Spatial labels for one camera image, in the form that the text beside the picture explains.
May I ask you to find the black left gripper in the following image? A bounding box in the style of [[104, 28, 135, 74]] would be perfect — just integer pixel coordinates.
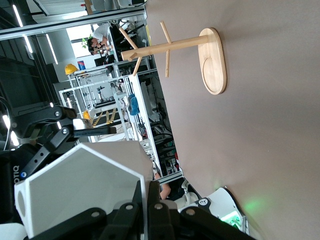
[[0, 104, 117, 225]]

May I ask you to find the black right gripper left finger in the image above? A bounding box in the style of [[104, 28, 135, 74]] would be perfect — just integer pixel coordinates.
[[32, 180, 145, 240]]

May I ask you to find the white hexagonal cup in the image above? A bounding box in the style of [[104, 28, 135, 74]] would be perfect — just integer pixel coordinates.
[[14, 140, 154, 239]]

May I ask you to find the cardboard box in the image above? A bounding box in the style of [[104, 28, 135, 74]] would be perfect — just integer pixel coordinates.
[[83, 0, 95, 16]]

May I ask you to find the wooden cup rack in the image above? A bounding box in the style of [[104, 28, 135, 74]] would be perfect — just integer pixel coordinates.
[[118, 21, 228, 96]]

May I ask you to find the brown table cover sheet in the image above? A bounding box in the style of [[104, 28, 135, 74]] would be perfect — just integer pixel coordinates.
[[144, 0, 320, 240]]

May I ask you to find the person in white shirt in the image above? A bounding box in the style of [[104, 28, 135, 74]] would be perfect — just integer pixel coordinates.
[[87, 22, 112, 55]]

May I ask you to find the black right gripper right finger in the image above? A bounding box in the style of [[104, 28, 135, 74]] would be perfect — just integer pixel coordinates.
[[147, 179, 256, 240]]

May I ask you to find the white metal shelf frame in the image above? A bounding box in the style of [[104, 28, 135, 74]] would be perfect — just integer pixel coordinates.
[[58, 61, 154, 148]]

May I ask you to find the ceiling light strip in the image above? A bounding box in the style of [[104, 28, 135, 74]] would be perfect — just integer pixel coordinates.
[[45, 33, 59, 65], [12, 3, 25, 27], [23, 34, 33, 55]]

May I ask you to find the blue cloth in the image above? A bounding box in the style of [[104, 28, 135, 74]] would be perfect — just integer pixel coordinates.
[[127, 94, 140, 116]]

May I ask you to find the aluminium frame beam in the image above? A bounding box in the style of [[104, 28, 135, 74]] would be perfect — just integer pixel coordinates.
[[0, 6, 147, 41]]

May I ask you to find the seated person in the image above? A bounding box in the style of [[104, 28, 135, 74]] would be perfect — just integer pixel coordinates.
[[152, 162, 181, 201]]

